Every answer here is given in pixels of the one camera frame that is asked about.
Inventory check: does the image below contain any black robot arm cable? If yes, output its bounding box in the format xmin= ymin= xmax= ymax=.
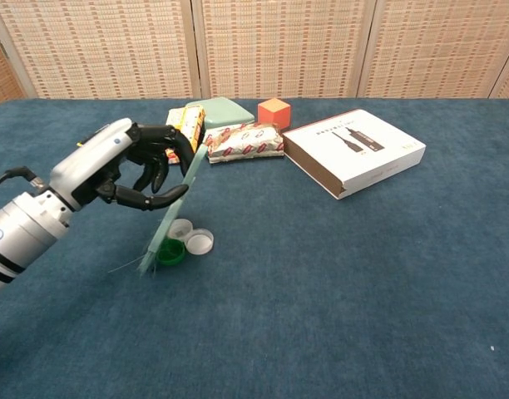
xmin=0 ymin=165 xmax=44 ymax=196

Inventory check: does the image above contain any white clear-rimmed bottle cap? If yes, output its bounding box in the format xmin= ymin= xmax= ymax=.
xmin=184 ymin=229 xmax=215 ymax=256

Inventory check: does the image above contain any yellow snack package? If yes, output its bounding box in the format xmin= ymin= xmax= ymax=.
xmin=165 ymin=105 xmax=207 ymax=165

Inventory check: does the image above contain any orange cube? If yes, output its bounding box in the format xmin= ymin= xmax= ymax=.
xmin=257 ymin=97 xmax=292 ymax=131

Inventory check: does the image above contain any mint green square box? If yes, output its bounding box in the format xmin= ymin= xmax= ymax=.
xmin=185 ymin=96 xmax=256 ymax=131

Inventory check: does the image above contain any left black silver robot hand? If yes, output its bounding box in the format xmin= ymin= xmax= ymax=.
xmin=49 ymin=117 xmax=197 ymax=212

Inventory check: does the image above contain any silver red patterned packet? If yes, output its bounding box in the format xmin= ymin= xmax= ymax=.
xmin=202 ymin=121 xmax=286 ymax=165

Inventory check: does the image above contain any white flat cardboard box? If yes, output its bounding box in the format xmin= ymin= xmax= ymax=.
xmin=281 ymin=108 xmax=427 ymax=202

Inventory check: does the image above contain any green bottle cap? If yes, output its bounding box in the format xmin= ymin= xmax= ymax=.
xmin=156 ymin=238 xmax=186 ymax=266

